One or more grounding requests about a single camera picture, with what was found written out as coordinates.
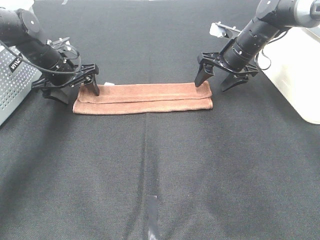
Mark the grey perforated plastic basket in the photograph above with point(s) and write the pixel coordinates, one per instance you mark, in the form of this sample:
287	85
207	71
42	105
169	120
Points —
16	79

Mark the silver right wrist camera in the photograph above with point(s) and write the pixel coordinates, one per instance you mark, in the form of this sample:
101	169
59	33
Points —
219	30

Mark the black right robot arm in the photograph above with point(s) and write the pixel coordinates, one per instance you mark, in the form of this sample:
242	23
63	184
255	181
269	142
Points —
272	18

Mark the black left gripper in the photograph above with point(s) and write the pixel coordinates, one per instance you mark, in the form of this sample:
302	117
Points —
52	83

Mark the white plastic storage bin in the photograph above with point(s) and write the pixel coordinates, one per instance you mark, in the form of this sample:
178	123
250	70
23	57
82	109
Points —
292	64

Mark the brown microfibre towel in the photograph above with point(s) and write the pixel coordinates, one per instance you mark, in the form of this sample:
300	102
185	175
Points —
143	98

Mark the black fabric table mat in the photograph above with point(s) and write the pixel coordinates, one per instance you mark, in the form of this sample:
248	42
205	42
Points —
248	169

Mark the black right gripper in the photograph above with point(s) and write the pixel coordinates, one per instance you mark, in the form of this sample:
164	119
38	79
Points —
208	60

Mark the grey tape strip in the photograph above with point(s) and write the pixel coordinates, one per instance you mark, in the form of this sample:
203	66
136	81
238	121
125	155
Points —
152	217

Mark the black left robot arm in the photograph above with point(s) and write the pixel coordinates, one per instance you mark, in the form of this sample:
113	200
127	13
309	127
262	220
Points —
21	29

